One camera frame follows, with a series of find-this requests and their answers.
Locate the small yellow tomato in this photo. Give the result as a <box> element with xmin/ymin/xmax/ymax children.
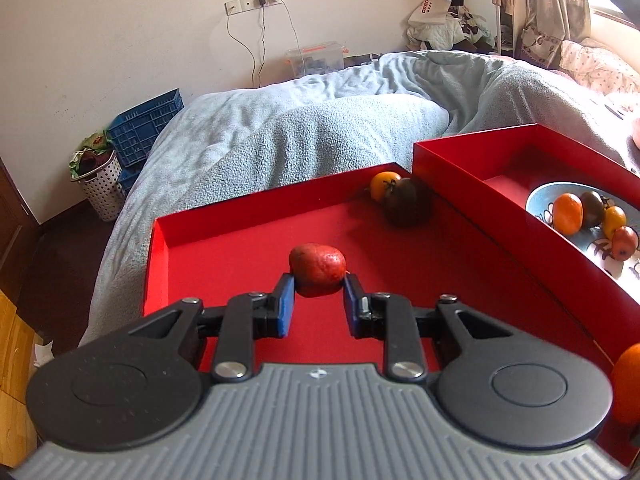
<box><xmin>602</xmin><ymin>206</ymin><xmax>628</xmax><ymax>239</ymax></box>

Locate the white shopping bag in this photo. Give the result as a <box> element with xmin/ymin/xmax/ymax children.
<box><xmin>409</xmin><ymin>0</ymin><xmax>451</xmax><ymax>26</ymax></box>

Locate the red tray holding plate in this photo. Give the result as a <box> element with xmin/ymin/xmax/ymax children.
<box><xmin>412</xmin><ymin>123</ymin><xmax>640</xmax><ymax>361</ymax></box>

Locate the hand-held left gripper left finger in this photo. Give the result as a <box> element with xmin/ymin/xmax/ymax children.
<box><xmin>127</xmin><ymin>272</ymin><xmax>297</xmax><ymax>382</ymax></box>

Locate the red round fruit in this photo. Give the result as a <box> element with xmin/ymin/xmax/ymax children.
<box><xmin>289</xmin><ymin>243</ymin><xmax>347</xmax><ymax>297</ymax></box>

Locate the blue tiger print plate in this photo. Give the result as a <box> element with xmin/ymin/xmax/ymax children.
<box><xmin>525</xmin><ymin>181</ymin><xmax>640</xmax><ymax>282</ymax></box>

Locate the white clothes rack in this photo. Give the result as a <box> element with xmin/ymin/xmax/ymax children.
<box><xmin>492</xmin><ymin>0</ymin><xmax>504</xmax><ymax>57</ymax></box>

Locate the small dark tomato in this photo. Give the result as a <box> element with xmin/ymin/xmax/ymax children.
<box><xmin>580</xmin><ymin>191</ymin><xmax>606</xmax><ymax>229</ymax></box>

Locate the thin white cable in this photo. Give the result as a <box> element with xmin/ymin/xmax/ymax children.
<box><xmin>226</xmin><ymin>6</ymin><xmax>262</xmax><ymax>87</ymax></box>

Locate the white wall outlet strip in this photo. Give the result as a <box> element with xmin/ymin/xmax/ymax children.
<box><xmin>224</xmin><ymin>0</ymin><xmax>282</xmax><ymax>15</ymax></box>

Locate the small blue plastic crate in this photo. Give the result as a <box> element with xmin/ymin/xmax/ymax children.
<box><xmin>119</xmin><ymin>164</ymin><xmax>147</xmax><ymax>197</ymax></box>

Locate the white paper scrap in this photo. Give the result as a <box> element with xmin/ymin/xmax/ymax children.
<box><xmin>31</xmin><ymin>341</ymin><xmax>55</xmax><ymax>370</ymax></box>

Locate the pile of clothes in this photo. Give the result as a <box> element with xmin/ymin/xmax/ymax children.
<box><xmin>406</xmin><ymin>5</ymin><xmax>499</xmax><ymax>54</ymax></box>

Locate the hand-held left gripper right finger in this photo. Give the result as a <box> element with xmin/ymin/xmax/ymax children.
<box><xmin>342</xmin><ymin>272</ymin><xmax>521</xmax><ymax>382</ymax></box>

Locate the large dark tomato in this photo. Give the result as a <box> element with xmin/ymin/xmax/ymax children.
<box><xmin>382</xmin><ymin>177</ymin><xmax>434</xmax><ymax>228</ymax></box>

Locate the clear plastic storage box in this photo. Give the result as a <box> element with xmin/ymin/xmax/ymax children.
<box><xmin>285</xmin><ymin>41</ymin><xmax>349</xmax><ymax>79</ymax></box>

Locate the yellow orange tomato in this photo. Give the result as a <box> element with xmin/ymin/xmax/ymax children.
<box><xmin>369</xmin><ymin>171</ymin><xmax>403</xmax><ymax>204</ymax></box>

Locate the red tray holding fruit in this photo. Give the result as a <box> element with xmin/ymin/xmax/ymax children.
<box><xmin>142</xmin><ymin>161</ymin><xmax>626</xmax><ymax>468</ymax></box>

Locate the floral curtain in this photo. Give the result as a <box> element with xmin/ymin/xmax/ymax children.
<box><xmin>520</xmin><ymin>0</ymin><xmax>594</xmax><ymax>69</ymax></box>

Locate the orange mandarin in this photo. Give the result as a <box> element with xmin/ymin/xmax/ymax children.
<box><xmin>611</xmin><ymin>342</ymin><xmax>640</xmax><ymax>426</ymax></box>
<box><xmin>552</xmin><ymin>193</ymin><xmax>585</xmax><ymax>236</ymax></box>

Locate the grey blue blanket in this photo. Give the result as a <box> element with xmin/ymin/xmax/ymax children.
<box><xmin>80</xmin><ymin>50</ymin><xmax>640</xmax><ymax>347</ymax></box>

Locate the white laundry basket with clothes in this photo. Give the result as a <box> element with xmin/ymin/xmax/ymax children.
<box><xmin>70</xmin><ymin>132</ymin><xmax>126</xmax><ymax>223</ymax></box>

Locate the dark brown door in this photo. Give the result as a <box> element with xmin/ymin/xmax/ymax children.
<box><xmin>0</xmin><ymin>157</ymin><xmax>40</xmax><ymax>303</ymax></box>

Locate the floral pillow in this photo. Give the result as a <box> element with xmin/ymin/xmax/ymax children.
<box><xmin>559</xmin><ymin>37</ymin><xmax>640</xmax><ymax>99</ymax></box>

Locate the small red tomato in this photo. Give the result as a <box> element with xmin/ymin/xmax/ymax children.
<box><xmin>611</xmin><ymin>226</ymin><xmax>640</xmax><ymax>261</ymax></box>

